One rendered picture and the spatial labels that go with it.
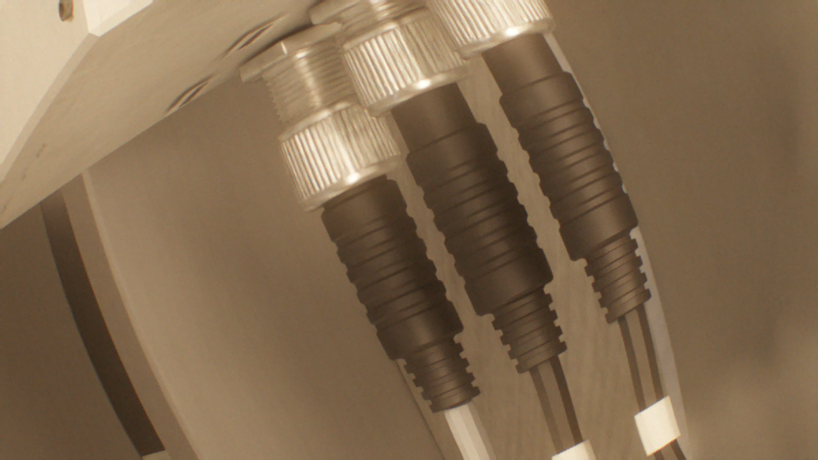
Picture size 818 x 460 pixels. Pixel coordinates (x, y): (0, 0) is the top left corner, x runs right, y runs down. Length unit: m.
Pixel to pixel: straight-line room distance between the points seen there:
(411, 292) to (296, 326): 0.11
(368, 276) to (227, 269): 0.10
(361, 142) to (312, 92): 0.01
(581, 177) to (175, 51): 0.06
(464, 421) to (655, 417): 0.07
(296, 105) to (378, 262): 0.02
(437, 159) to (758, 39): 0.07
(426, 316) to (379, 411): 0.11
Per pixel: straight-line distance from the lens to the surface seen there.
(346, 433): 0.77
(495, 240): 0.63
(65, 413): 1.57
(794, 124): 0.59
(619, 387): 0.69
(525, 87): 0.59
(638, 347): 0.60
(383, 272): 0.66
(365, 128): 0.66
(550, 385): 0.63
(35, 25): 0.52
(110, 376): 1.63
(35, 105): 0.53
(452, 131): 0.63
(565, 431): 0.63
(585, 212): 0.59
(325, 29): 0.66
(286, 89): 0.66
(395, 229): 0.66
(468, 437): 0.66
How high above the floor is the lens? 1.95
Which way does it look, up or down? 41 degrees down
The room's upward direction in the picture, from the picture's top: 4 degrees counter-clockwise
